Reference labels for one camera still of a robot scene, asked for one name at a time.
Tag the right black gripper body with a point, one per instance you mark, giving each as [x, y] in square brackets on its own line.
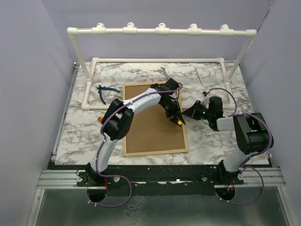
[203, 113]

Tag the blue handled pliers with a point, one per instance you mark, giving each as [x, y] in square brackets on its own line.
[104, 88]

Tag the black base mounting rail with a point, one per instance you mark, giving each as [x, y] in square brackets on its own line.
[156, 180]

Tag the wooden picture frame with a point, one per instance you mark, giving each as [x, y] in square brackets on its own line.
[151, 132]

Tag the large grey wrench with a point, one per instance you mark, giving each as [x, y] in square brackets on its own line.
[163, 72]

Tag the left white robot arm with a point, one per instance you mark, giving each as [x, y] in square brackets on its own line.
[118, 118]

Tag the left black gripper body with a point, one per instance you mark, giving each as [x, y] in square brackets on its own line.
[172, 108]

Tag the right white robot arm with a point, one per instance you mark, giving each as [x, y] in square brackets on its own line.
[252, 134]

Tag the white PVC pipe rack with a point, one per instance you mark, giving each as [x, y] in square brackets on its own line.
[161, 29]

